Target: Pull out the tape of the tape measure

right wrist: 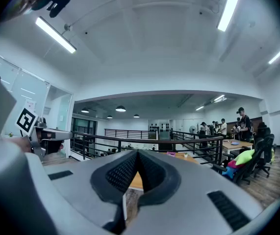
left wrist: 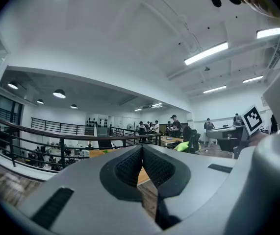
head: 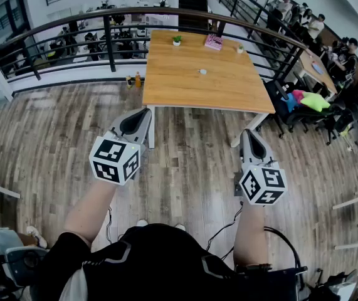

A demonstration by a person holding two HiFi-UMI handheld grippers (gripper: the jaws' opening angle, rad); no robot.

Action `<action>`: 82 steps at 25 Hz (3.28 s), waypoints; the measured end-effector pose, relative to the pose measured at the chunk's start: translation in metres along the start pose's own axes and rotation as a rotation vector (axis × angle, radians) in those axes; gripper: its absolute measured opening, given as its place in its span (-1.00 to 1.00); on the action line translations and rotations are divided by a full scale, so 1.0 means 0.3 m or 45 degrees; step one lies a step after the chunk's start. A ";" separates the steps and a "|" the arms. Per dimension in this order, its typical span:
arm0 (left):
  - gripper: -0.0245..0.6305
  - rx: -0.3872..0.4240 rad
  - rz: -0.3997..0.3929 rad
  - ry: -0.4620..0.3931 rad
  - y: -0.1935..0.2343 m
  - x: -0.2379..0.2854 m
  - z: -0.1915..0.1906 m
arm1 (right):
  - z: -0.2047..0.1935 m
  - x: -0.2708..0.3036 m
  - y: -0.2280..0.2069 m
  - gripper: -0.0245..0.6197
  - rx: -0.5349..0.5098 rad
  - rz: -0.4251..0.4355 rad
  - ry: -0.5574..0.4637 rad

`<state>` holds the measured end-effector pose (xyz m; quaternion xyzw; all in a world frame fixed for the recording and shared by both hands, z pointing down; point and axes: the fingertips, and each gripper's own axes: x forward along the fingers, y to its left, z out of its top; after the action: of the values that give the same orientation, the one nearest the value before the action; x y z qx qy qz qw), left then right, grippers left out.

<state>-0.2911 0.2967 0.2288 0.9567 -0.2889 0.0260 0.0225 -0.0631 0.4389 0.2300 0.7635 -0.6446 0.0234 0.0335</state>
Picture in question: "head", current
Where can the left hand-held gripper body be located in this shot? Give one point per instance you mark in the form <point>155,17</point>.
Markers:
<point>116,168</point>

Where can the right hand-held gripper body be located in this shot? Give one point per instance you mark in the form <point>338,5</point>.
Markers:
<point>263,183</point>

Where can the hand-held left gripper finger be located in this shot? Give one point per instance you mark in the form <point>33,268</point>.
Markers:
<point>130,119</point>
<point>146,127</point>

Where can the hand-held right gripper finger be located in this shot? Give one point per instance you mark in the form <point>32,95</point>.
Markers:
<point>245,149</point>
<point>260,150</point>

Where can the white round tape measure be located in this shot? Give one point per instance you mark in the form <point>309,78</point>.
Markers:
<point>202,71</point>

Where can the person's left forearm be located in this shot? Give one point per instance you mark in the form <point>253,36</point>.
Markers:
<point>91,205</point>

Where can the person's right forearm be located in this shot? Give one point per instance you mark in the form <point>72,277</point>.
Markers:
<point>249,230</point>

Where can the white table leg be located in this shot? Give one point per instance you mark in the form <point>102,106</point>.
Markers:
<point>249,127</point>
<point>152,127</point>

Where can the orange drink bottle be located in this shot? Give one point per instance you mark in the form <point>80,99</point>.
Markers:
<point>138,81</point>

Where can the black office chair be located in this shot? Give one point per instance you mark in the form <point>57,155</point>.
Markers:
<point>279,105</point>

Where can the blue cushion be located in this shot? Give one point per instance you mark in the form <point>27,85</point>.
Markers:
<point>290,102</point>

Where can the person's white left shoe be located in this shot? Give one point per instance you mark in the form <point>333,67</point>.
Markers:
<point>142,223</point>

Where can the person's white shoe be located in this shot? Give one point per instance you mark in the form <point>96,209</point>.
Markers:
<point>180,227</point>
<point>142,223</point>

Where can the pink cushion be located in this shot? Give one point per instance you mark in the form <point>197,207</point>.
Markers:
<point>298,95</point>

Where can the green star cushion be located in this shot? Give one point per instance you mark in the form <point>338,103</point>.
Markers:
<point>316,101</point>

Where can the black railing with wooden handrail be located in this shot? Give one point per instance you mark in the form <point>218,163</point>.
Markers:
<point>109,42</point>

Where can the person's white right shoe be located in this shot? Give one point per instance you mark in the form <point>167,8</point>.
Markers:
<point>180,227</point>

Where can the potted plant in white pot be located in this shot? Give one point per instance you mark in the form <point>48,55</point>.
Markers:
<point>176,41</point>

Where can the small wooden side table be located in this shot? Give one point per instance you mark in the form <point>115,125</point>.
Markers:
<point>323,80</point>

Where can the tiny plant in beige pot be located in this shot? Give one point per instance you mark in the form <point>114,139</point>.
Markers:
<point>240,49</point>

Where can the blue flat object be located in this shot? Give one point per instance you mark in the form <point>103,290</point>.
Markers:
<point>317,67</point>

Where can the person's black shirt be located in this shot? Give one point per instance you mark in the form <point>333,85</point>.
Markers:
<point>160,262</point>

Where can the pink book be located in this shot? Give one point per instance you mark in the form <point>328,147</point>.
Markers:
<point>213,42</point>

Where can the grey round-faced device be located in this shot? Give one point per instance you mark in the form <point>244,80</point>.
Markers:
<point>15,259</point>

